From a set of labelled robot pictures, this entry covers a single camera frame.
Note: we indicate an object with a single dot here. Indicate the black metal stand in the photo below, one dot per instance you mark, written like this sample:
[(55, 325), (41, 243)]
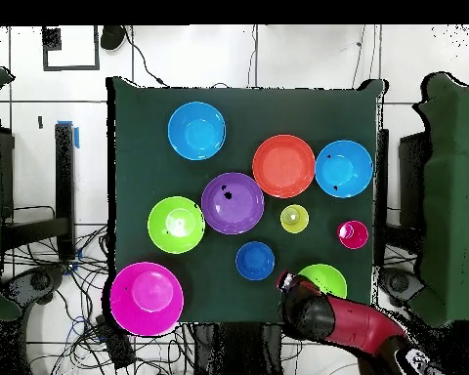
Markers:
[(64, 175), (412, 175)]

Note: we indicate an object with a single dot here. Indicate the red plastic cup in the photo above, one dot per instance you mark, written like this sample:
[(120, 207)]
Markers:
[(353, 234)]

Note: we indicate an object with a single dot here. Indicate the small dark blue bowl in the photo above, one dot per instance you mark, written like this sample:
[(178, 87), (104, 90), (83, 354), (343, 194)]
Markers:
[(255, 261)]

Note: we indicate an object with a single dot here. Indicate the dark green tablecloth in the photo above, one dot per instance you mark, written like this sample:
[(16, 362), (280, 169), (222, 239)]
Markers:
[(258, 113)]

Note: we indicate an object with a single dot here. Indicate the large magenta plastic bowl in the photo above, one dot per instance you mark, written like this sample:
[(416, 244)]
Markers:
[(146, 299)]

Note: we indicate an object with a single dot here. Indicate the light blue plastic bowl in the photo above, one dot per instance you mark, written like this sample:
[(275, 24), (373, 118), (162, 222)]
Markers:
[(344, 169), (197, 131)]

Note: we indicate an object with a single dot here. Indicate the purple plastic bowl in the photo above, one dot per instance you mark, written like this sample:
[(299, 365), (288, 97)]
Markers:
[(238, 211)]

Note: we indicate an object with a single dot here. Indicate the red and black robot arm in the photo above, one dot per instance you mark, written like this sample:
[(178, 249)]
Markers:
[(312, 316)]

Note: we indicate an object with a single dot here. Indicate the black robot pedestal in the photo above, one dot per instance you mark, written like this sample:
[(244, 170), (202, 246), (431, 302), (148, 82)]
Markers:
[(238, 351)]

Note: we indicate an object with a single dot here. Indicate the green plastic bowl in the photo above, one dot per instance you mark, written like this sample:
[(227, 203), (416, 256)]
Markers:
[(328, 279), (176, 225)]

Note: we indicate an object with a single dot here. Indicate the orange plastic bowl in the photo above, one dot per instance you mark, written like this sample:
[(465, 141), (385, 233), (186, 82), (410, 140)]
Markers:
[(283, 166)]

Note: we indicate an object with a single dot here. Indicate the blue tape strip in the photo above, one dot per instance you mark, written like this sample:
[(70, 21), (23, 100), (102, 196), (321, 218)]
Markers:
[(76, 137)]

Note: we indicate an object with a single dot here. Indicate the black power box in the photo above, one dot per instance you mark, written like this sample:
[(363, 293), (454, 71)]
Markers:
[(117, 347)]

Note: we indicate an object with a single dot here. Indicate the yellow plastic cup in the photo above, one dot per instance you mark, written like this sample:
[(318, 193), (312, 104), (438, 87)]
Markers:
[(294, 218)]

